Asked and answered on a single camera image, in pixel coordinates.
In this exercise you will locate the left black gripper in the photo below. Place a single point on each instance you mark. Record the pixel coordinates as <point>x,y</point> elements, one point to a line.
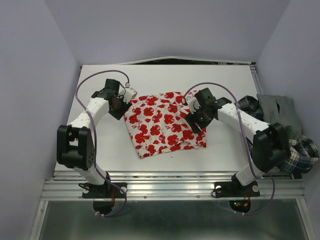
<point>119,114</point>

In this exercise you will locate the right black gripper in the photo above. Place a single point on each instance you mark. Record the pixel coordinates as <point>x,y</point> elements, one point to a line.
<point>191,118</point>

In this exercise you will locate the red poppy floral skirt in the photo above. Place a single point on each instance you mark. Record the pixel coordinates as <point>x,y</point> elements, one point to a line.
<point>156,125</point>

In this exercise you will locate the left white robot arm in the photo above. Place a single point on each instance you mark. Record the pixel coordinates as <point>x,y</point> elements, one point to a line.
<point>76,146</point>

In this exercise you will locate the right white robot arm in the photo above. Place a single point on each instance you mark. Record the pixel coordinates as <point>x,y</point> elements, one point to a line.
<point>265,143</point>

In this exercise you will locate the grey skirt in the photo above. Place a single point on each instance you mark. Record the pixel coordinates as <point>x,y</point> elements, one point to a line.
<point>280,109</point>

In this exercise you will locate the navy plaid skirt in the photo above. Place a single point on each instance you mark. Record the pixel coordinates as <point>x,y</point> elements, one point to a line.
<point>303,153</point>

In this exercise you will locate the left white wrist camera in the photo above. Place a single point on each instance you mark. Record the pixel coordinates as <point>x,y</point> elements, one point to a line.
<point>127,94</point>

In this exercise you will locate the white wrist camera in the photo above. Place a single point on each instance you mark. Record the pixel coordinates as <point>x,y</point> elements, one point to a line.
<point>192,103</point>
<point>127,94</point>

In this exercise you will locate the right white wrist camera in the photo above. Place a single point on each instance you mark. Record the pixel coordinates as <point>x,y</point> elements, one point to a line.
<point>192,103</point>

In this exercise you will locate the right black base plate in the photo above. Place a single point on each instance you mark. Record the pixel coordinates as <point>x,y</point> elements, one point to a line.
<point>235,191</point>

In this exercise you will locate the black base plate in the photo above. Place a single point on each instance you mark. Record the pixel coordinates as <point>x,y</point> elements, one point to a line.
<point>105,191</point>
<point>235,191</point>

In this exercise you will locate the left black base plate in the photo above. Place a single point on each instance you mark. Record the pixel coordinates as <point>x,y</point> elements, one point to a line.
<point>105,191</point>

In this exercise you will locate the aluminium frame rail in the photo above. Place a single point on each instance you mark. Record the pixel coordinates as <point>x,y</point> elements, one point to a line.
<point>169,185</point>

